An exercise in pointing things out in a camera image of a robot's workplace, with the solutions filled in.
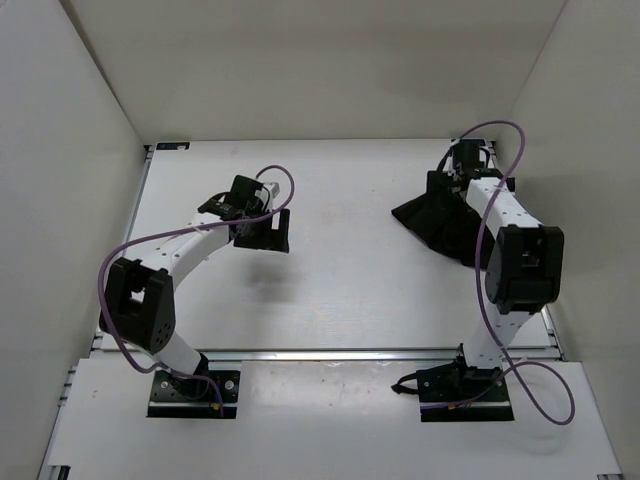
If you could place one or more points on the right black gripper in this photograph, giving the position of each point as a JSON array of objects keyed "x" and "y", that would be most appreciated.
[{"x": 448, "y": 178}]

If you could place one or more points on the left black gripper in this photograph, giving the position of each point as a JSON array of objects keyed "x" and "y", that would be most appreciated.
[{"x": 276, "y": 239}]

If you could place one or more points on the black pleated skirt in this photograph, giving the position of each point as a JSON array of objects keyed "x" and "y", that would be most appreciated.
[{"x": 442, "y": 220}]

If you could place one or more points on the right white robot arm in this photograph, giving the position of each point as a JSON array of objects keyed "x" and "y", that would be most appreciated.
[{"x": 523, "y": 270}]

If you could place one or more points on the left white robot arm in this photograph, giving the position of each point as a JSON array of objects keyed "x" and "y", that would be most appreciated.
[{"x": 139, "y": 295}]

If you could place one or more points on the left blue table label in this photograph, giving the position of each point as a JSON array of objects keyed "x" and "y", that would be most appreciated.
[{"x": 172, "y": 146}]

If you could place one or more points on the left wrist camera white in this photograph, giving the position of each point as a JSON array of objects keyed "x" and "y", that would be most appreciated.
[{"x": 267, "y": 193}]

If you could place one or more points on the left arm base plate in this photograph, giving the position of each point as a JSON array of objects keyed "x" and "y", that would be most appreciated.
[{"x": 172, "y": 398}]

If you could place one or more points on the aluminium table rail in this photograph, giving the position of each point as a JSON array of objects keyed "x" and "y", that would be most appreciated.
[{"x": 331, "y": 355}]

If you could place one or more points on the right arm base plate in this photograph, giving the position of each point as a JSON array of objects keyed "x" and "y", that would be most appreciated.
[{"x": 457, "y": 393}]

